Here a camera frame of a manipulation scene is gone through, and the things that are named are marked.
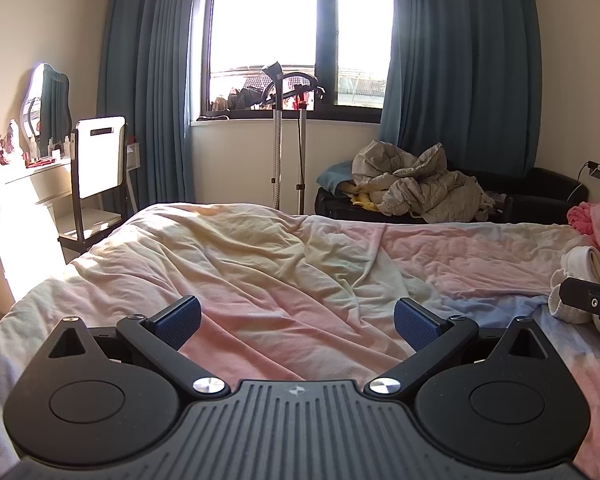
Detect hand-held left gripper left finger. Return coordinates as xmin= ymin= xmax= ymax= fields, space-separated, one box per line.
xmin=45 ymin=295 xmax=231 ymax=403

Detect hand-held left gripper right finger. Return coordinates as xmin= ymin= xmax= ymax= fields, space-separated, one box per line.
xmin=365 ymin=297 xmax=551 ymax=402

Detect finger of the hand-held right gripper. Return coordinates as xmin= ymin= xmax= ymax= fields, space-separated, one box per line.
xmin=559 ymin=277 xmax=600 ymax=327

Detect white zip jacket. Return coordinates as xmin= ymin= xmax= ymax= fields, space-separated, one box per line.
xmin=549 ymin=245 xmax=600 ymax=352

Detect beige crumpled clothes pile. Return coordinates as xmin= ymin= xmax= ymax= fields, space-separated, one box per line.
xmin=351 ymin=139 xmax=496 ymax=224

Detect dark clothes on windowsill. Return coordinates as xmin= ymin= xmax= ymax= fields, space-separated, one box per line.
xmin=211 ymin=86 xmax=278 ymax=112

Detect black sofa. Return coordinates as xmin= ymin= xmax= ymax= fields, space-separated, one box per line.
xmin=314 ymin=160 xmax=590 ymax=226

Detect pastel bed blanket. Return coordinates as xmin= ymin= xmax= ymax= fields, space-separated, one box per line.
xmin=0 ymin=202 xmax=600 ymax=480

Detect yellow cloth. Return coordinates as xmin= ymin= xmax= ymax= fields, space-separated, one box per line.
xmin=351 ymin=189 xmax=382 ymax=212

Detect blue cloth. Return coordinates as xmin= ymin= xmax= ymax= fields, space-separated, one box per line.
xmin=316 ymin=161 xmax=357 ymax=192

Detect white chair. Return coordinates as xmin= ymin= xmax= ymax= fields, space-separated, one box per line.
xmin=57 ymin=116 xmax=131 ymax=255

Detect white vanity desk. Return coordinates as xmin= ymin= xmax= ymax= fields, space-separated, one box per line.
xmin=0 ymin=157 xmax=76 ymax=306

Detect garment steamer stand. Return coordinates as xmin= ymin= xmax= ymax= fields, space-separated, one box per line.
xmin=260 ymin=61 xmax=327 ymax=213

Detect blue curtain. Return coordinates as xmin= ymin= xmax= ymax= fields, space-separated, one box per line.
xmin=96 ymin=0 xmax=218 ymax=213
xmin=379 ymin=0 xmax=543 ymax=181

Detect white bottle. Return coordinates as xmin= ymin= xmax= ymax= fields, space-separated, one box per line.
xmin=6 ymin=119 xmax=23 ymax=162

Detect wavy vanity mirror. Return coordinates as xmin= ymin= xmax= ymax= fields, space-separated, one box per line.
xmin=20 ymin=63 xmax=73 ymax=158

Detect dark framed window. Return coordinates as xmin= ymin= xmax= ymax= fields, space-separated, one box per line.
xmin=197 ymin=0 xmax=396 ymax=122

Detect black power cable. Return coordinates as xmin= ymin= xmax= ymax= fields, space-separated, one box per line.
xmin=566 ymin=164 xmax=592 ymax=202

